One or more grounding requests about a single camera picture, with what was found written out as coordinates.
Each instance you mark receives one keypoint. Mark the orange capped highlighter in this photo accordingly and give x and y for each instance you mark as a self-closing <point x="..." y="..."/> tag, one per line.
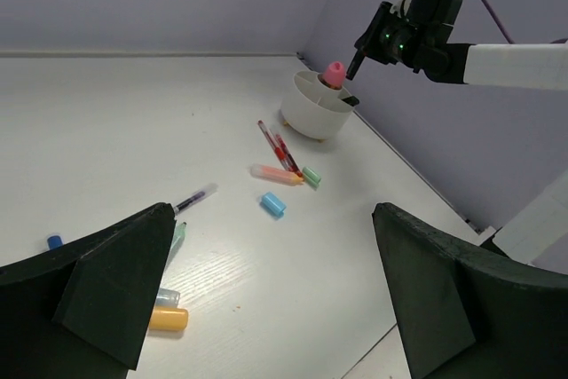
<point x="168" y="319"/>

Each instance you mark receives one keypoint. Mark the clear blue capped pen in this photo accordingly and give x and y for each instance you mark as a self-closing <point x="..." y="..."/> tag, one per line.
<point x="54" y="241"/>

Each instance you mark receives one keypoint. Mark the dark blue gel pen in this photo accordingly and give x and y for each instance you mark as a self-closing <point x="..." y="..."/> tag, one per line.
<point x="196" y="197"/>

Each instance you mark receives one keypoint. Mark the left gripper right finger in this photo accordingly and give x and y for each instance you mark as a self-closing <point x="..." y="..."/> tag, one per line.
<point x="465" y="312"/>

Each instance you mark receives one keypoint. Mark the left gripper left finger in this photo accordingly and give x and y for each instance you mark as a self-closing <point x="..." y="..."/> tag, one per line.
<point x="82" y="310"/>

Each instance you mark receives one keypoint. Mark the blue marker cap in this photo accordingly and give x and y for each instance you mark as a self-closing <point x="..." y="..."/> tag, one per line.
<point x="273" y="205"/>

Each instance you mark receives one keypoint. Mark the white round pen holder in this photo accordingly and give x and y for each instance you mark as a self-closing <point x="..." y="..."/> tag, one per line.
<point x="314" y="109"/>

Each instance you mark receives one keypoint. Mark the green pastel highlighter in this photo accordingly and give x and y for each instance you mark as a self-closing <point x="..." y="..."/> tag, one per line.
<point x="177" y="241"/>

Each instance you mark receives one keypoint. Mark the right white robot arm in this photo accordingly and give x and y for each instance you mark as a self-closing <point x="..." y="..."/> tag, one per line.
<point x="530" y="66"/>

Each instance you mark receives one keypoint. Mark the red gel pen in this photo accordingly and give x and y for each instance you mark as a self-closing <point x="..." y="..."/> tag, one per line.
<point x="291" y="161"/>
<point x="275" y="147"/>

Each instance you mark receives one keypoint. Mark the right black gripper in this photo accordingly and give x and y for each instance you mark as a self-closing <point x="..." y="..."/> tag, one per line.
<point x="388" y="39"/>

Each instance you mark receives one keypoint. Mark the orange pastel highlighter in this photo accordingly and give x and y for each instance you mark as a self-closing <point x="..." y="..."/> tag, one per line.
<point x="275" y="175"/>

